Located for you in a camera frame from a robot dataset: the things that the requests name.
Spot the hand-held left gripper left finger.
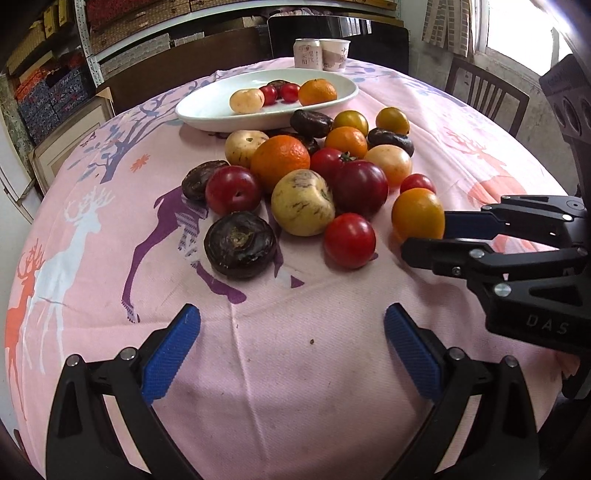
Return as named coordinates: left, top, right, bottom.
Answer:
left=45, top=304, right=204, bottom=480

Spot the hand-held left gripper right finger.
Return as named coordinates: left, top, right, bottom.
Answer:
left=383, top=303, right=542, bottom=480

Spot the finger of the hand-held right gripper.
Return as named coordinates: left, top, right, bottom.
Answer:
left=400, top=236, right=587, bottom=302
left=443, top=194, right=591, bottom=241

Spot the orange tomato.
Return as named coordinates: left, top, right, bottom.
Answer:
left=392, top=188, right=446, bottom=243
left=375, top=107, right=411, bottom=136

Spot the peach-coloured round fruit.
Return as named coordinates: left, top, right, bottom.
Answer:
left=364, top=144, right=413, bottom=188

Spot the large yellow pepino melon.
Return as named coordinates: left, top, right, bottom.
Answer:
left=271, top=169, right=335, bottom=236

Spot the orange mandarin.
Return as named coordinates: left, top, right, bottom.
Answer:
left=250, top=135, right=311, bottom=195
left=324, top=126, right=369, bottom=160

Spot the dark red plum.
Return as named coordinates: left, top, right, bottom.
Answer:
left=331, top=160, right=389, bottom=217
left=205, top=166, right=262, bottom=216

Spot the large orange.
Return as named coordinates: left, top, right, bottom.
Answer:
left=298, top=78, right=339, bottom=107

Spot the white plate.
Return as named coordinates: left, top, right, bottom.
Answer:
left=175, top=68, right=360, bottom=132

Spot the dark wooden chair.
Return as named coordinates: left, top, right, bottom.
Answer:
left=444, top=55, right=531, bottom=139

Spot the bright window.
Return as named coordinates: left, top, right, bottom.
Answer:
left=480, top=0, right=568, bottom=77

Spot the pink deer print tablecloth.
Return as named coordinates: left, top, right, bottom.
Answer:
left=4, top=58, right=583, bottom=480

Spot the red tomato with calyx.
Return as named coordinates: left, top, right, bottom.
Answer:
left=310, top=147, right=356, bottom=183

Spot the checkered beige curtain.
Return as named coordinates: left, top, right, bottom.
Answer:
left=421, top=0, right=490, bottom=58

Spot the greenish yellow tomato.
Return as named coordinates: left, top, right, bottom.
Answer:
left=332, top=110, right=369, bottom=137

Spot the black glossy panel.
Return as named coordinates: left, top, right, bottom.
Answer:
left=267, top=14, right=411, bottom=77

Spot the small yellow pepino melon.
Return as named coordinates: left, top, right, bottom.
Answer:
left=225, top=130, right=270, bottom=168

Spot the white paper cup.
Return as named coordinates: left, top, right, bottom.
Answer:
left=320, top=38, right=350, bottom=72

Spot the pink drink can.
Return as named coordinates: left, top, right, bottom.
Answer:
left=294, top=38, right=324, bottom=71

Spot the beige framed picture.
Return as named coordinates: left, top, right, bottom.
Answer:
left=28, top=88, right=116, bottom=195

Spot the stack of blue floral boxes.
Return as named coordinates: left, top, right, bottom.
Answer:
left=14, top=51, right=95, bottom=144

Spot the pile of yellow woven boxes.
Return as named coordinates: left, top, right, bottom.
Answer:
left=4, top=0, right=77, bottom=77

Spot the red patterned box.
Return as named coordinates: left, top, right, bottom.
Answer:
left=87, top=0, right=191, bottom=16

